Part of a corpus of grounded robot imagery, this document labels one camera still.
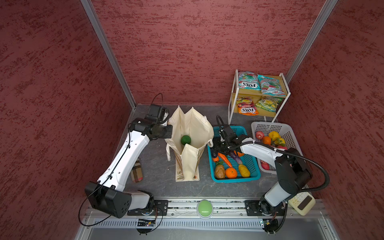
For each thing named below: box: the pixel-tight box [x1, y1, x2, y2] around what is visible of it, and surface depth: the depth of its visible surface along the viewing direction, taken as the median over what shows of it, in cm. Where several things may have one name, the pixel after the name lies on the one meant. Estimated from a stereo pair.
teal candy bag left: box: [238, 71, 261, 91], surface depth 87 cm
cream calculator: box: [287, 192, 316, 216], surface depth 76 cm
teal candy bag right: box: [258, 74, 286, 97], surface depth 82 cm
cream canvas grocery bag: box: [164, 105, 214, 182], surface depth 83 cm
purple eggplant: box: [229, 151, 243, 165], surface depth 91 cm
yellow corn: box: [238, 164, 251, 178], surface depth 84 cm
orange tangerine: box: [225, 167, 238, 179], surface depth 83 cm
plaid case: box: [130, 158, 144, 183], surface depth 85 cm
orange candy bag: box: [236, 97, 259, 116], surface depth 97 cm
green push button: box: [196, 199, 214, 219], surface depth 74 cm
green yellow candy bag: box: [255, 96, 284, 113], surface depth 99 cm
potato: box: [214, 164, 226, 179], surface depth 84 cm
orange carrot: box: [217, 152, 233, 167], surface depth 91 cm
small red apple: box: [255, 131, 265, 140], surface depth 100 cm
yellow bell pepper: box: [268, 131, 281, 142], surface depth 99 cm
